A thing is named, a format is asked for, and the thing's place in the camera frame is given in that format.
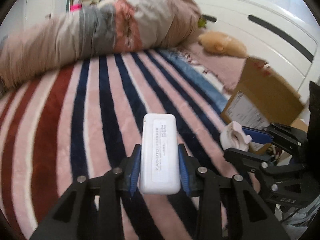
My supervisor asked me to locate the rolled pink grey duvet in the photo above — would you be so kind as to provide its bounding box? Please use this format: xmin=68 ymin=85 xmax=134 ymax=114
xmin=0 ymin=0 xmax=204 ymax=89

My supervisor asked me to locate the brown cardboard box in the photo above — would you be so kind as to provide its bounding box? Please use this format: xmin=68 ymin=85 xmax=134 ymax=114
xmin=220 ymin=56 xmax=309 ymax=155

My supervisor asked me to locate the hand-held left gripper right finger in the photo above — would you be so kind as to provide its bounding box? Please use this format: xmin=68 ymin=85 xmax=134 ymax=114
xmin=177 ymin=144 xmax=292 ymax=240

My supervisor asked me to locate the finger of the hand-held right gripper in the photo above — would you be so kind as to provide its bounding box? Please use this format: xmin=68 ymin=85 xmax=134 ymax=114
xmin=223 ymin=147 xmax=277 ymax=179
xmin=240 ymin=122 xmax=308 ymax=155

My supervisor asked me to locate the striped plush blanket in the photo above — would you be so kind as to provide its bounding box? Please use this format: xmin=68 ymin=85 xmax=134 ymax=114
xmin=0 ymin=49 xmax=230 ymax=240

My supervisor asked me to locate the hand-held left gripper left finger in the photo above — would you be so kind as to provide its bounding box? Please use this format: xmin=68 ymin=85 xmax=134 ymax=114
xmin=30 ymin=144 xmax=142 ymax=240

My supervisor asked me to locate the tan plush toy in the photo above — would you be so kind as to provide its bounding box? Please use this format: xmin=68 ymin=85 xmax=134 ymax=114
xmin=199 ymin=31 xmax=249 ymax=57

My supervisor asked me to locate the white rounded case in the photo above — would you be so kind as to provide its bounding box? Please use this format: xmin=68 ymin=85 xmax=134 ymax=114
xmin=139 ymin=113 xmax=181 ymax=195

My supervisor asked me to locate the white bed headboard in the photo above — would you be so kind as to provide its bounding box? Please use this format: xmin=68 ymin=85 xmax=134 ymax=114
xmin=186 ymin=0 xmax=320 ymax=98

